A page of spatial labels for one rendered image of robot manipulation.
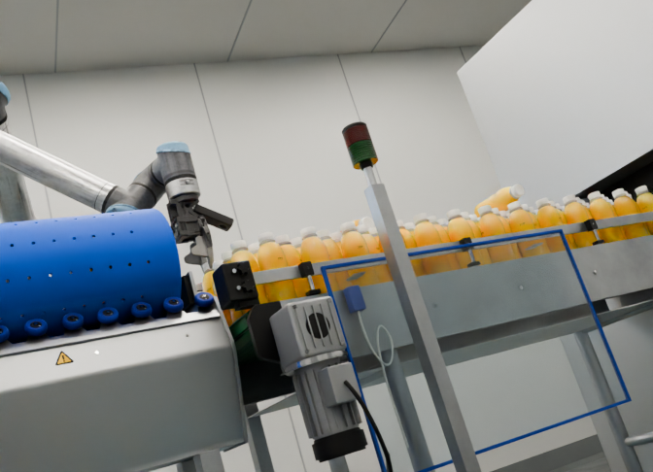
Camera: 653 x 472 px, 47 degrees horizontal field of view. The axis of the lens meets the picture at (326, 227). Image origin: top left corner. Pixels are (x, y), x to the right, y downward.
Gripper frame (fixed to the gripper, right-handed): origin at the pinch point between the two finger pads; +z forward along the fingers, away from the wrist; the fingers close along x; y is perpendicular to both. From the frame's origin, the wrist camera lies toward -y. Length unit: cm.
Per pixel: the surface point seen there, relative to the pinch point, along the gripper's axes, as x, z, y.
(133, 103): -257, -201, -81
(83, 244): 23.5, -1.8, 37.0
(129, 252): 23.8, 1.4, 27.5
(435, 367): 48, 45, -26
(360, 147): 48, -9, -24
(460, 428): 47, 58, -27
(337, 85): -239, -202, -235
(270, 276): 30.4, 13.8, -1.5
